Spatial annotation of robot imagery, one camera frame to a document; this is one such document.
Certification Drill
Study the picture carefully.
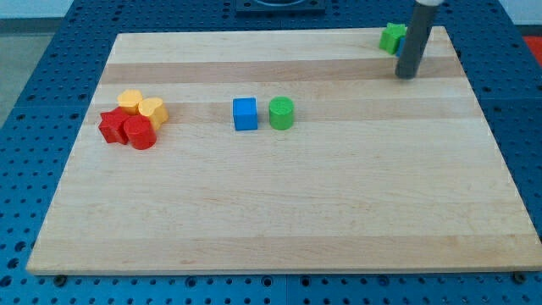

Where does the blue triangle block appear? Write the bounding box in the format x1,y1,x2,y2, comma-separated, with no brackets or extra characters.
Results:
395,36,406,58

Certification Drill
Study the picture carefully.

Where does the yellow pentagon block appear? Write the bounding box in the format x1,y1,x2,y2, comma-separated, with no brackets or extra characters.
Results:
117,89,143,115

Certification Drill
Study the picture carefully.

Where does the wooden board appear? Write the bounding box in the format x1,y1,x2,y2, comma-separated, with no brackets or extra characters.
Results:
26,26,541,275

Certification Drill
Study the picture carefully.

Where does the yellow heart block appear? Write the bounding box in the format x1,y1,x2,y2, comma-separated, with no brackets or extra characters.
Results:
138,97,169,130

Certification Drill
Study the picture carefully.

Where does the green cylinder block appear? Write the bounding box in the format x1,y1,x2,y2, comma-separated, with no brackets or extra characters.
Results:
268,97,294,130

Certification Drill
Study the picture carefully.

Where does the green star block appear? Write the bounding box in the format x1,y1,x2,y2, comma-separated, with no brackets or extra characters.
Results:
379,23,407,55

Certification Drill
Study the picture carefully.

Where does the red cylinder block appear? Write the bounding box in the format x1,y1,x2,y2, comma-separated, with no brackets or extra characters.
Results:
124,114,157,150

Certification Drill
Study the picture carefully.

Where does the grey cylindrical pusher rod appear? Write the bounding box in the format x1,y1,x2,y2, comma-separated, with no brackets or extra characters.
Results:
395,0,443,80

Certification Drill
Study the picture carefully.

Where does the blue cube block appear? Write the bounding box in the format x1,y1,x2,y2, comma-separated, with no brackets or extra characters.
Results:
232,97,258,130

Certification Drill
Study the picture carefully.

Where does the red star block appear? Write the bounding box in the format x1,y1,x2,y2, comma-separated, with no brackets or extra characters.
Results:
98,107,130,145

